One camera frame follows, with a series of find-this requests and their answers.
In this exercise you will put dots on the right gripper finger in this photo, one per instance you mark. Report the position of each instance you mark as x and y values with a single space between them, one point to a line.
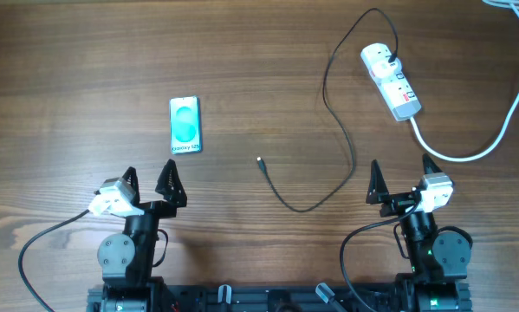
429 165
377 192

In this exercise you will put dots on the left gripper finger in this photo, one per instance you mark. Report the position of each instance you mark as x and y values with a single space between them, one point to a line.
170 186
130 176

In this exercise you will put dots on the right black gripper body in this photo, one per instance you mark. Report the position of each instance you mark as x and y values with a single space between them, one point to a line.
397 204

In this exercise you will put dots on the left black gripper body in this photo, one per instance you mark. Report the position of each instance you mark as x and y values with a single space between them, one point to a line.
161 210

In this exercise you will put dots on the Galaxy S25 smartphone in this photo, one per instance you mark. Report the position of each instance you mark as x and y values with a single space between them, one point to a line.
186 134

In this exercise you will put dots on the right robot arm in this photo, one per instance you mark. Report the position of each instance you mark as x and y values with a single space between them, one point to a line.
439 256

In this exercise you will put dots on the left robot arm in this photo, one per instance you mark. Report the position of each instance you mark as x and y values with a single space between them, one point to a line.
126 259

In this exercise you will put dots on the white USB charger plug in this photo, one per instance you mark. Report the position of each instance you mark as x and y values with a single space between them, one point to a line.
384 69

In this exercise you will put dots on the white power strip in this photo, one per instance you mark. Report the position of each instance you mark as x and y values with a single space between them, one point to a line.
396 90

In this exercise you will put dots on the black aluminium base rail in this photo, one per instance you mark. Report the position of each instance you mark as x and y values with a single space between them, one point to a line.
371 296

